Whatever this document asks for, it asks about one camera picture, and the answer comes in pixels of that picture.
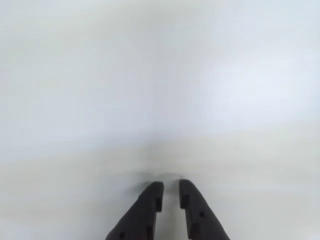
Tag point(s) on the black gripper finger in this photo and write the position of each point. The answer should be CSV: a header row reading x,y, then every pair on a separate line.
x,y
142,212
200,217

